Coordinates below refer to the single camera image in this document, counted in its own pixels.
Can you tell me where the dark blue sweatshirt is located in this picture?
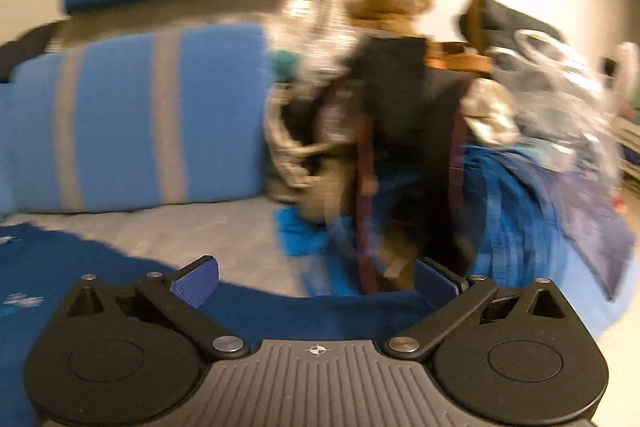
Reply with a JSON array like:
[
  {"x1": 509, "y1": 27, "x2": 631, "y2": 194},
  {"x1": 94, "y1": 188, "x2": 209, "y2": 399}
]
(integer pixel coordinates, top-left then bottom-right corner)
[{"x1": 1, "y1": 225, "x2": 433, "y2": 426}]

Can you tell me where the bright blue small cloth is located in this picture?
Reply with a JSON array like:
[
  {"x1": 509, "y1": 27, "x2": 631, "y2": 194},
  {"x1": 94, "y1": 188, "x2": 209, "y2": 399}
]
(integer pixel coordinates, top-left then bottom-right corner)
[{"x1": 273, "y1": 206, "x2": 360, "y2": 297}]

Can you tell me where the right blue striped pillow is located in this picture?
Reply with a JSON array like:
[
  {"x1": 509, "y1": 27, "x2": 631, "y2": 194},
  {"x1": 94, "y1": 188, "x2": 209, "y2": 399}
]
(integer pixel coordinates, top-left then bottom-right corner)
[{"x1": 6, "y1": 23, "x2": 272, "y2": 212}]

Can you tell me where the blue striped pillow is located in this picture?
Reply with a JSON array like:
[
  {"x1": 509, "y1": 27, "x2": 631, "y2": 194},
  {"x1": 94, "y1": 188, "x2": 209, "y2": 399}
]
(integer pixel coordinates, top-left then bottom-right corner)
[
  {"x1": 6, "y1": 23, "x2": 272, "y2": 212},
  {"x1": 0, "y1": 83, "x2": 15, "y2": 218}
]

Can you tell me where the striped woven bag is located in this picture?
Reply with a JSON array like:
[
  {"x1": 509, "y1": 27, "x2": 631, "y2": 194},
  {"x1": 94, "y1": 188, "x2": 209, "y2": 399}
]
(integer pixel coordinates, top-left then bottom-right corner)
[{"x1": 262, "y1": 77, "x2": 361, "y2": 225}]

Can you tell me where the clear plastic bag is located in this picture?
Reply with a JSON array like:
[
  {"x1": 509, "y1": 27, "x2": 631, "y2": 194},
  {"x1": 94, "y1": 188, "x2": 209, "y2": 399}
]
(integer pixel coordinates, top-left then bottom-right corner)
[{"x1": 271, "y1": 0, "x2": 614, "y2": 180}]

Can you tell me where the teal cloth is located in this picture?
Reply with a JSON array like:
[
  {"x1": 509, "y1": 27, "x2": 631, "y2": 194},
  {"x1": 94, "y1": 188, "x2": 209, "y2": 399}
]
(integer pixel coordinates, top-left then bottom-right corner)
[{"x1": 271, "y1": 50, "x2": 300, "y2": 82}]

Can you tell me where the left blue striped pillow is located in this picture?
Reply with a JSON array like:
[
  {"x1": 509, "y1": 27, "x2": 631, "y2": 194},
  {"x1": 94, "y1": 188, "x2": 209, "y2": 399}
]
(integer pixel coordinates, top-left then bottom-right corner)
[{"x1": 0, "y1": 83, "x2": 15, "y2": 218}]

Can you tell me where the black garment behind pillows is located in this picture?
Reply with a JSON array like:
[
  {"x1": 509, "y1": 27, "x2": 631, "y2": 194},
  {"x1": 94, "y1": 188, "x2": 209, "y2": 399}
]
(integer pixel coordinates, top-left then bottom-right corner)
[{"x1": 0, "y1": 20, "x2": 62, "y2": 83}]

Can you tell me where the blue coiled cable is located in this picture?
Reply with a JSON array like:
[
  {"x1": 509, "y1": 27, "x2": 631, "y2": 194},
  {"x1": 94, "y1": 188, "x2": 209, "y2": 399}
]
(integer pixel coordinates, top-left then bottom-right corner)
[{"x1": 459, "y1": 143, "x2": 566, "y2": 287}]

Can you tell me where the black bag with red straps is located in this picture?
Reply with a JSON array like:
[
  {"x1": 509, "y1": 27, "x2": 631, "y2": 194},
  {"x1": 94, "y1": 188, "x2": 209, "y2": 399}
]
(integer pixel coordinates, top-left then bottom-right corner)
[{"x1": 309, "y1": 0, "x2": 566, "y2": 295}]

